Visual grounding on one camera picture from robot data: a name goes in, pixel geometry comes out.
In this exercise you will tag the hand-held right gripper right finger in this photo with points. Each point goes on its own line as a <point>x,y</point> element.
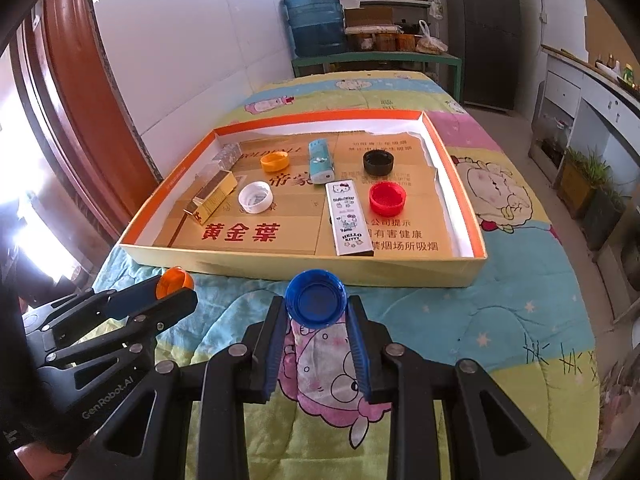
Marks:
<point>360,355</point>

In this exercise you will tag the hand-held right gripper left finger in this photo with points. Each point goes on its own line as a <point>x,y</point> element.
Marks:
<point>275,355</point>

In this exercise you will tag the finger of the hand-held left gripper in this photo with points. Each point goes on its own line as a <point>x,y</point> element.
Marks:
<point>130,301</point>
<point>165,310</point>

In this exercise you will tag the orange bottle cap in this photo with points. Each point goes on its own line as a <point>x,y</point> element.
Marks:
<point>274,161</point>
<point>175,280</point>

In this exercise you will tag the blue bottle cap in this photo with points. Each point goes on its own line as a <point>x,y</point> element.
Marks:
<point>315,300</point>

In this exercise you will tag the shallow orange-rimmed cardboard box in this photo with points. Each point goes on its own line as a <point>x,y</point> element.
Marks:
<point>250,267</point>

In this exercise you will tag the gold box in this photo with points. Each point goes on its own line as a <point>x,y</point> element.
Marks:
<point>212,195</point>

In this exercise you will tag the white cartoon-print box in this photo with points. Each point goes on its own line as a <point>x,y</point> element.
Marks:
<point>347,217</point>

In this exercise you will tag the white bottle cap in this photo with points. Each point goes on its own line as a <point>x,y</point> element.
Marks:
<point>255,196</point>

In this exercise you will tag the red bottle cap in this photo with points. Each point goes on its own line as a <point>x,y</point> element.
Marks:
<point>386,197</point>

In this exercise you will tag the clear plastic bottle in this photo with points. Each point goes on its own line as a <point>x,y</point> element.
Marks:
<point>227,156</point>

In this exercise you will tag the black bottle cap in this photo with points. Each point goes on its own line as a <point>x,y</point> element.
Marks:
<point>378,162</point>

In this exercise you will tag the teal patterned tube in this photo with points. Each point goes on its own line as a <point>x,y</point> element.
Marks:
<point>320,160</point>

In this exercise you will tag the cartoon printed blanket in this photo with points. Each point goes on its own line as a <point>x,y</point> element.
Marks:
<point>500,335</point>

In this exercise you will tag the red-brown wooden door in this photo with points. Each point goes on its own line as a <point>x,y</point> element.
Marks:
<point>75,110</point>

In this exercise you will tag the colourful printed cloth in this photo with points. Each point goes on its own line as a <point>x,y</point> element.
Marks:
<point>617,400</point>

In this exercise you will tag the plant in yellow pot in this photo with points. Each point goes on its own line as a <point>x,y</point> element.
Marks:
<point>575,187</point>

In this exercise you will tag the green table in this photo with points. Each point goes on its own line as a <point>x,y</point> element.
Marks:
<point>375,58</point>

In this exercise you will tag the plastic bag of food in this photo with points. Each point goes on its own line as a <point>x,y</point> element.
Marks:
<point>431,44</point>

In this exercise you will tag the blue water jug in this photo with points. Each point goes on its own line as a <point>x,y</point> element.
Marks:
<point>315,20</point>

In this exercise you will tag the brown cardboard box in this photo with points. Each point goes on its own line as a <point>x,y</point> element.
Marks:
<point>367,16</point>

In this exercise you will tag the dark grey refrigerator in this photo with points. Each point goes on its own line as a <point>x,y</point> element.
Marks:
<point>482,35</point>

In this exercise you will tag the white kitchen counter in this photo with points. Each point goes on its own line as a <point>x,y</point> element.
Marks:
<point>595,105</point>

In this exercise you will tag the cardboard wall panel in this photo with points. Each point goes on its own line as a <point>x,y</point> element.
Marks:
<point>607,25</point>

